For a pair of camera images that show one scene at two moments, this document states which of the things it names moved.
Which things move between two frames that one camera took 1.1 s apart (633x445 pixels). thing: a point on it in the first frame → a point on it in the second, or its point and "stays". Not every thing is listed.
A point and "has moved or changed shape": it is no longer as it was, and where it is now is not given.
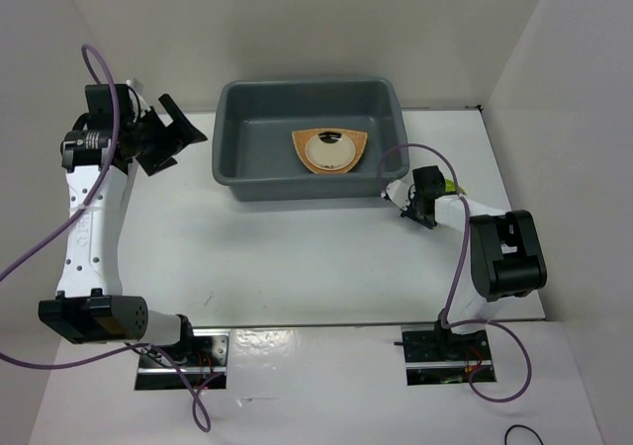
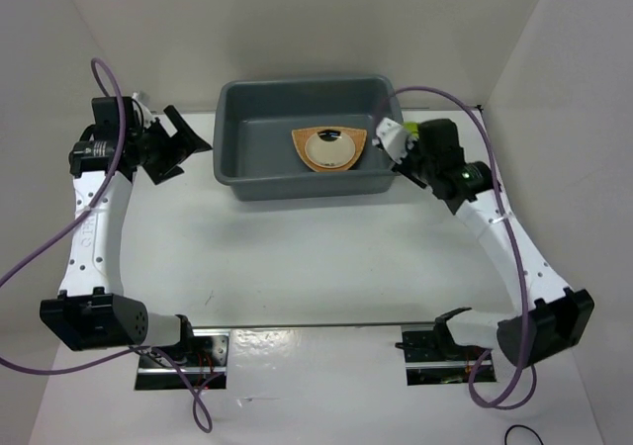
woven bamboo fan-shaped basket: (302, 137) stays
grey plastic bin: (256, 156) stays
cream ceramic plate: (330, 156) stays
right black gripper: (409, 213) → (398, 167)
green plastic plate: (451, 187) has moved or changed shape
